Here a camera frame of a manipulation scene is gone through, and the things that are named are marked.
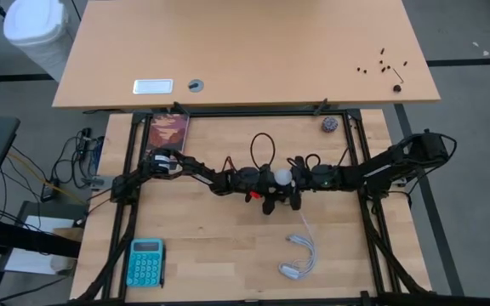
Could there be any white paper sheet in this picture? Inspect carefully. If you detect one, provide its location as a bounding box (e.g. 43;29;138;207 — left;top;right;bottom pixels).
4;214;78;275

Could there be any tan wooden desk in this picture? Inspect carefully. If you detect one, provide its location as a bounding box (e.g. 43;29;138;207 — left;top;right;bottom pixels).
52;0;442;112

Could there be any black desk clamp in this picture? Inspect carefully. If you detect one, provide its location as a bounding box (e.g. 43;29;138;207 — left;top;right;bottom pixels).
171;100;191;116
312;98;329;117

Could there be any black aluminium table frame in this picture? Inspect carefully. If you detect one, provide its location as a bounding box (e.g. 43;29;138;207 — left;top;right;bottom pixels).
74;108;437;306

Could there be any black power adapter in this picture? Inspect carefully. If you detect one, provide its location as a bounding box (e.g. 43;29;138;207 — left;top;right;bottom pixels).
40;182;59;203

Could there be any white label plate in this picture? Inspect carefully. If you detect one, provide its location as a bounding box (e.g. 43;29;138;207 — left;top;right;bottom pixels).
132;78;174;95

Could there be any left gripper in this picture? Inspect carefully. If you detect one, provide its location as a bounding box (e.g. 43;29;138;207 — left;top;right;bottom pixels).
253;162;291;216

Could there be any black looped gripper cable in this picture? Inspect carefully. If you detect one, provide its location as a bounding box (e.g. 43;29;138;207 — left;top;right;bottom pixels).
286;153;321;171
249;132;276;171

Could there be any white plastic bin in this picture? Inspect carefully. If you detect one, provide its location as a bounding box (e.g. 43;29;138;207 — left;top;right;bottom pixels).
3;0;70;82

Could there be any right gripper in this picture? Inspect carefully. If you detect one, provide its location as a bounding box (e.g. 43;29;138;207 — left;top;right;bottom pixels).
288;155;316;212

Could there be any black floor cable tangle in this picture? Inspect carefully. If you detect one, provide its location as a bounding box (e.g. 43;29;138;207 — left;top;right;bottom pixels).
48;127;106;201

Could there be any teal calculator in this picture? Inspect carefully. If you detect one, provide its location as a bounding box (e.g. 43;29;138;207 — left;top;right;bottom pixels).
125;237;166;289

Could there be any book with reddish cover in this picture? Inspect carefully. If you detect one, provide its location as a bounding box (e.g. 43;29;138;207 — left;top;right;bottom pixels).
145;112;191;154

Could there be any black floor beam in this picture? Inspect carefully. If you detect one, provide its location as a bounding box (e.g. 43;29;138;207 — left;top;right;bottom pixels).
0;214;83;258

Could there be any white lightbulb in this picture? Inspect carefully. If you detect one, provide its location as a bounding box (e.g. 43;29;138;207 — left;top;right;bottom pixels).
274;168;293;187

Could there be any white lamp power cord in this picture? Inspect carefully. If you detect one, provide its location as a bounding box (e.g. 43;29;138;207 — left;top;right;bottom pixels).
277;212;318;281

